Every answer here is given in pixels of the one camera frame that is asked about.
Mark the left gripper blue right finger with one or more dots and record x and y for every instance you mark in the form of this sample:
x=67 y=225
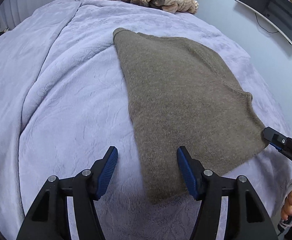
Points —
x=191 y=170

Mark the olive brown knit sweater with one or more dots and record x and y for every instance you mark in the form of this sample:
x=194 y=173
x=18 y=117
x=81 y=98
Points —
x=182 y=93

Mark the white curved monitor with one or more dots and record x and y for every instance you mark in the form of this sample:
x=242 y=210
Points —
x=273 y=10

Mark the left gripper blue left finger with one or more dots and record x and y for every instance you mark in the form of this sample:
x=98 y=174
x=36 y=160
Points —
x=102 y=171

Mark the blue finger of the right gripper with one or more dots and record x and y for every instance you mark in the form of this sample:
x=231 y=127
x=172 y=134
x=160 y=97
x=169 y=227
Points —
x=274 y=137
x=278 y=146

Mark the lavender fleece bed blanket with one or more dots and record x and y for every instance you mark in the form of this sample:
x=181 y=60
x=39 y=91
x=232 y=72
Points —
x=63 y=102

